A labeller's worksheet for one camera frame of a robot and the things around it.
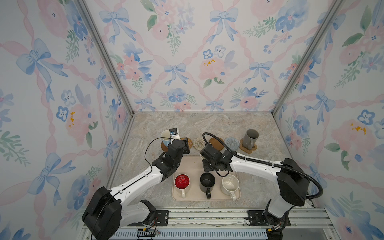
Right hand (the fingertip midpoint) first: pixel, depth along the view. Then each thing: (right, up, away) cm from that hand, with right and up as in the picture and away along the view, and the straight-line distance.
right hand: (205, 163), depth 86 cm
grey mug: (+28, +15, +6) cm, 33 cm away
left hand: (-12, +15, -5) cm, 20 cm away
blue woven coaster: (+20, +11, +17) cm, 28 cm away
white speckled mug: (+14, -11, -2) cm, 18 cm away
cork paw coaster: (+27, +6, +12) cm, 31 cm away
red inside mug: (-13, -9, -2) cm, 16 cm away
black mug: (+1, -10, -2) cm, 10 cm away
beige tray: (-6, -15, -6) cm, 17 cm away
